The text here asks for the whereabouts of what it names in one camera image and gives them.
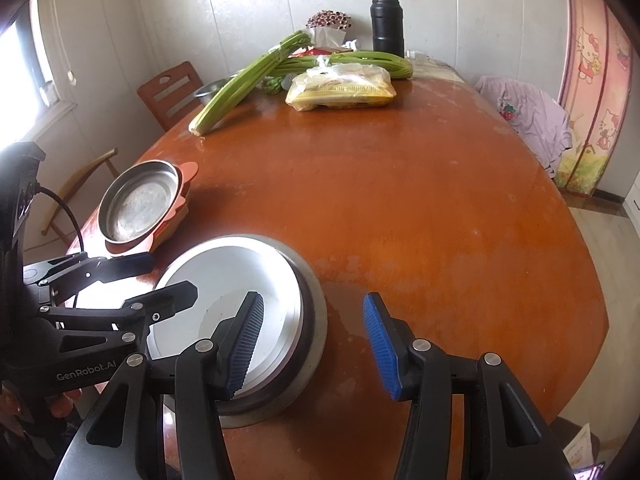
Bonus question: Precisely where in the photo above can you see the wide stainless steel bowl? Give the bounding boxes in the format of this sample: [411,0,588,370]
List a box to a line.
[150,232,329,417]

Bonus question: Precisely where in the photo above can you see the celery bunch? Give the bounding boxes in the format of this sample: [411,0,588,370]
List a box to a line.
[189,30,311,136]

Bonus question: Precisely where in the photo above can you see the dried flower bouquet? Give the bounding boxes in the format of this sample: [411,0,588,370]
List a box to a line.
[306,9,353,31]

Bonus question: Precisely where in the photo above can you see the person's left hand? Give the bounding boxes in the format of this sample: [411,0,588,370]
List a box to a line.
[50,389,83,417]

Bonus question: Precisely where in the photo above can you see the black cable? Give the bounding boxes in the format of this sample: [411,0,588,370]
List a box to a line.
[37,187,86,308]

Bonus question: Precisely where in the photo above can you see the long green vegetable stalks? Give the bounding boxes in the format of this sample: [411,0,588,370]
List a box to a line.
[272,50,413,81]

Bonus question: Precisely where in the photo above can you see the black thermos bottle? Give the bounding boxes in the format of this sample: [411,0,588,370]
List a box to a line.
[370,0,405,58]

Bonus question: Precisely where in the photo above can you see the window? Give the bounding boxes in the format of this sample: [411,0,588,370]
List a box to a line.
[0,0,76,146]

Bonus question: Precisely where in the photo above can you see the brown wooden chair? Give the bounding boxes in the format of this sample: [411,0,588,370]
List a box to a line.
[137,61,203,131]

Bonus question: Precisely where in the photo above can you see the plastic bag of yellow food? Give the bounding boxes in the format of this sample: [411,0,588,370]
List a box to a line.
[286,57,397,111]

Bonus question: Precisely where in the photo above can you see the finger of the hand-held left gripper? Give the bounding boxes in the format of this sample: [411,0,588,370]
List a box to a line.
[25,253,156,303]
[37,281,198,343]

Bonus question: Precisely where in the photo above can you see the light wooden armchair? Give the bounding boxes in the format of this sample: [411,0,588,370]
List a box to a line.
[42,147,118,246]

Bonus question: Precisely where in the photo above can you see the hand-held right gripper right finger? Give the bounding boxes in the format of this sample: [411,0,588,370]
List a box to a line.
[362,291,573,480]

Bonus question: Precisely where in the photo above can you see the white cabinet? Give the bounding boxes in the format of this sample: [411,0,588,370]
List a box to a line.
[622,160,640,216]

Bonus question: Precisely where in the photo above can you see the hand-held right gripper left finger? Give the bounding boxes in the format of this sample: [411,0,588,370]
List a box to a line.
[60,291,265,480]

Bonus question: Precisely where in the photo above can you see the small stainless steel bowl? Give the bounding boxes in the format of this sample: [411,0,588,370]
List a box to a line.
[194,77,236,101]

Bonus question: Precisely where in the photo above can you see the round metal pan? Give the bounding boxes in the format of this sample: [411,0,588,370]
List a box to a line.
[97,160,181,243]

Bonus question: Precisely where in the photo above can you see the pink cartoon curtain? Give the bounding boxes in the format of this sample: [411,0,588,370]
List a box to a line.
[557,0,633,196]

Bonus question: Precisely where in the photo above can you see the orange plate with ears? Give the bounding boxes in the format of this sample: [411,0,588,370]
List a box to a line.
[104,160,201,257]

